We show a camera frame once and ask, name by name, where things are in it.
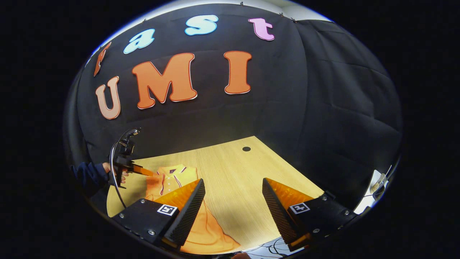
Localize orange T-shirt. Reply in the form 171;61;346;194
145;164;242;255

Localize black backdrop cloth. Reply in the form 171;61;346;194
64;4;403;210

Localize black cable bundle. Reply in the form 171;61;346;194
250;237;290;258

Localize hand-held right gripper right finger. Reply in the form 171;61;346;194
262;178;358;252

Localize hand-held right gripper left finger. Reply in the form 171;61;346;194
111;179;206;249

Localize clear plastic bottle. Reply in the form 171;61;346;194
370;173;388;193

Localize white panel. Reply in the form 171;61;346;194
354;169;391;215

